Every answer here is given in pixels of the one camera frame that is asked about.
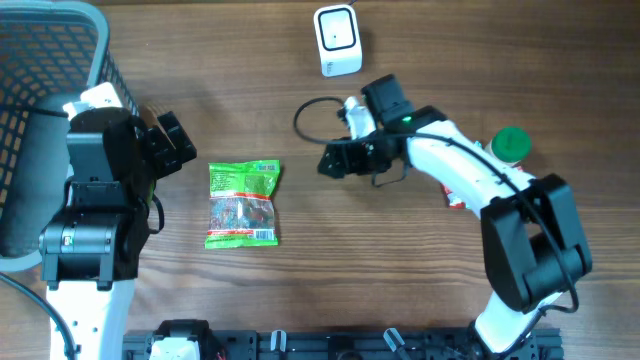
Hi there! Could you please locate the green snack bag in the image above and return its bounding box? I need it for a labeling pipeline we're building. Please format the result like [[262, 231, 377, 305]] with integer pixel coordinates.
[[209, 160, 280, 197]]

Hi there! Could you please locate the clear gummy candy bag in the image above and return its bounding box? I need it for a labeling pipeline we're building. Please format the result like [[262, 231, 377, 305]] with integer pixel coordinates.
[[204, 192, 279, 250]]

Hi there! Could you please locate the red candy bar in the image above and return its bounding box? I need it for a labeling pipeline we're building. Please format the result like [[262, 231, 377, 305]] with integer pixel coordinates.
[[440, 184, 467, 209]]

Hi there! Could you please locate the green lid jar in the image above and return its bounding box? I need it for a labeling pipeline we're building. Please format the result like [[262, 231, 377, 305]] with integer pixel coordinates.
[[485, 127, 532, 166]]

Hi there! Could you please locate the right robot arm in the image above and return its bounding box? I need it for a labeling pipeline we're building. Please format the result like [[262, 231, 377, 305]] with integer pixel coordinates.
[[318, 75, 593, 359]]

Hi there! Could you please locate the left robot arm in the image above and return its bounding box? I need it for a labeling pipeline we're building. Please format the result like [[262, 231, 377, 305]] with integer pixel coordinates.
[[39, 107, 197, 359]]

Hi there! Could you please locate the white barcode scanner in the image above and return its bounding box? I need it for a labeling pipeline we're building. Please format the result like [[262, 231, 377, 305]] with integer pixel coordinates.
[[313, 4, 363, 78]]

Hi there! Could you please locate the grey plastic mesh basket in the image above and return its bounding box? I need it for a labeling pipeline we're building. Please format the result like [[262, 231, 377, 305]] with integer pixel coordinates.
[[1, 1, 138, 272]]

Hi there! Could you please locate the black right camera cable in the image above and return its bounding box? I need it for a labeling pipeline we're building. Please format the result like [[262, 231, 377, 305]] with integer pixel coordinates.
[[292, 96, 580, 360]]

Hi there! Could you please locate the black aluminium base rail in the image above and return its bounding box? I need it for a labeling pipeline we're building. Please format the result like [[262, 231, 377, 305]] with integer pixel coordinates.
[[122, 319, 564, 360]]

